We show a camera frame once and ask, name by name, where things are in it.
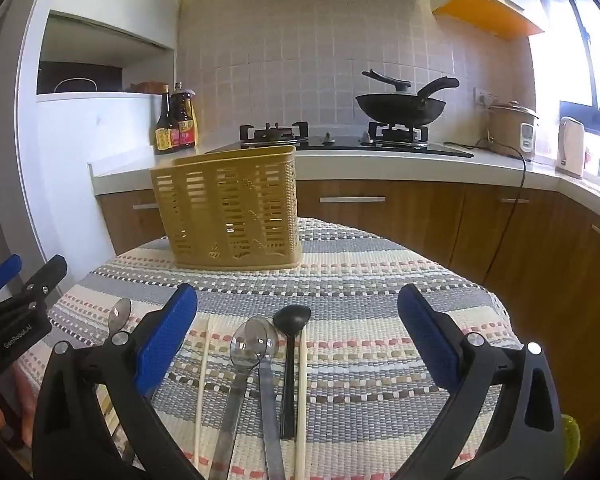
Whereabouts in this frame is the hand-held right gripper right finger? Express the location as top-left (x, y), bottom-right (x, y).
top-left (396, 282), bottom-right (566, 480)

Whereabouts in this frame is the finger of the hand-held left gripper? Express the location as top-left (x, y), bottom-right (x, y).
top-left (0, 254), bottom-right (23, 307)
top-left (9, 255), bottom-right (69, 307)

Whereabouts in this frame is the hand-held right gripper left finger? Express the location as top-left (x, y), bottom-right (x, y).
top-left (31, 282), bottom-right (206, 480)

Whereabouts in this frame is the pale wooden chopstick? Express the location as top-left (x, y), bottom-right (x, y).
top-left (192, 316), bottom-right (215, 468)
top-left (294, 326), bottom-right (309, 480)

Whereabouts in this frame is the small metal spoon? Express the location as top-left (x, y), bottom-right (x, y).
top-left (107, 297), bottom-right (133, 336)

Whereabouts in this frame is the clear plastic spoon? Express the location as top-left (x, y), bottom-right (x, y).
top-left (207, 319), bottom-right (270, 480)

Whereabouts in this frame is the black plastic ladle spoon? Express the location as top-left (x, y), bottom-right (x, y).
top-left (272, 304), bottom-right (312, 442)

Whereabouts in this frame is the long metal spoon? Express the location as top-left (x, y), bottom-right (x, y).
top-left (244, 316), bottom-right (287, 480)

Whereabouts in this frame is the yellow plastic utensil basket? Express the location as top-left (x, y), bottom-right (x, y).
top-left (150, 145), bottom-right (303, 270)

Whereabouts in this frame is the person's left hand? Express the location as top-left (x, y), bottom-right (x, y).
top-left (0, 360), bottom-right (39, 448)

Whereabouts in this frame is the striped woven tablecloth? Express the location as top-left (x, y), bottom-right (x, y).
top-left (15, 217), bottom-right (523, 480)

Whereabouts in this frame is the green fuzzy object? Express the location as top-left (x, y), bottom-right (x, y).
top-left (560, 412), bottom-right (581, 471)

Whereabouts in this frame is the white counter with wooden cabinets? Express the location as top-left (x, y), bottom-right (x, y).
top-left (87, 135), bottom-right (600, 411)

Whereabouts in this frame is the slim dark soy sauce bottle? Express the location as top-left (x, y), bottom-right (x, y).
top-left (154, 85), bottom-right (177, 155)

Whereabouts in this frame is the wide dark sauce bottle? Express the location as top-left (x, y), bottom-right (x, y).
top-left (171, 82), bottom-right (199, 150)

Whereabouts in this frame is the black glass gas stove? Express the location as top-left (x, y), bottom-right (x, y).
top-left (205, 121), bottom-right (475, 159)

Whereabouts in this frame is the beige rice cooker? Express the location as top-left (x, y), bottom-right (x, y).
top-left (487, 101), bottom-right (539, 162)

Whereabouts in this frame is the black wok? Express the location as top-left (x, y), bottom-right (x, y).
top-left (355, 76), bottom-right (460, 129)

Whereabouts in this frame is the white electric kettle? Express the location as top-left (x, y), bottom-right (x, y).
top-left (558, 116), bottom-right (587, 179)

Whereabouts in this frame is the window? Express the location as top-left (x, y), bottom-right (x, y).
top-left (530, 0), bottom-right (600, 141)

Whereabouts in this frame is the black power cable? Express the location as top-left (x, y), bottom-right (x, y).
top-left (444, 132), bottom-right (529, 281)

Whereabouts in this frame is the white cable loop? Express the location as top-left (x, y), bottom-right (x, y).
top-left (54, 77), bottom-right (99, 94)

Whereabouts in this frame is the wok lid with black handle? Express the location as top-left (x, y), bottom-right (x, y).
top-left (362, 70), bottom-right (412, 94)

